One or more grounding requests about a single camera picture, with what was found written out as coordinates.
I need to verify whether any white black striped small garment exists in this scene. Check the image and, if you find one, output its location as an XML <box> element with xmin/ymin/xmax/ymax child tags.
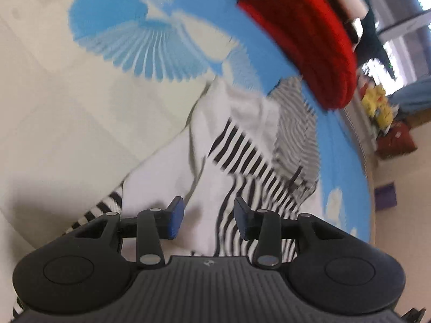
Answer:
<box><xmin>10</xmin><ymin>77</ymin><xmax>321</xmax><ymax>317</ymax></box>

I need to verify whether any dark red box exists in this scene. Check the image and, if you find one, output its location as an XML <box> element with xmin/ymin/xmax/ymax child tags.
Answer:
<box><xmin>375</xmin><ymin>120</ymin><xmax>418</xmax><ymax>159</ymax></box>

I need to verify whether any dark teal cloth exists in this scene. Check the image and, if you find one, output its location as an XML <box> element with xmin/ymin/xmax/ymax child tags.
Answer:
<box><xmin>350</xmin><ymin>0</ymin><xmax>399</xmax><ymax>75</ymax></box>

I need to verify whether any purple block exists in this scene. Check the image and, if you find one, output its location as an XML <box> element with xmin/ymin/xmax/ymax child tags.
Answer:
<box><xmin>374</xmin><ymin>183</ymin><xmax>398</xmax><ymax>211</ymax></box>

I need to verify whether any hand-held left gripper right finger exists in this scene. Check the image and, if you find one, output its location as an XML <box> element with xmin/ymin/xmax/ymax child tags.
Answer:
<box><xmin>234</xmin><ymin>196</ymin><xmax>341</xmax><ymax>270</ymax></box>

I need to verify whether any blue and cream printed blanket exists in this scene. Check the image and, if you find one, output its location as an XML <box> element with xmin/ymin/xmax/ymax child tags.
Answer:
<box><xmin>0</xmin><ymin>0</ymin><xmax>375</xmax><ymax>247</ymax></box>

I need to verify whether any red knitted cloth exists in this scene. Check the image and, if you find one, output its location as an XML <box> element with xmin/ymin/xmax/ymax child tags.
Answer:
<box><xmin>237</xmin><ymin>0</ymin><xmax>358</xmax><ymax>110</ymax></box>

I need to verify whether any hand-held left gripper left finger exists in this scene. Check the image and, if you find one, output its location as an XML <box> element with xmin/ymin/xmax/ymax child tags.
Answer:
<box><xmin>72</xmin><ymin>196</ymin><xmax>185</xmax><ymax>267</ymax></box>

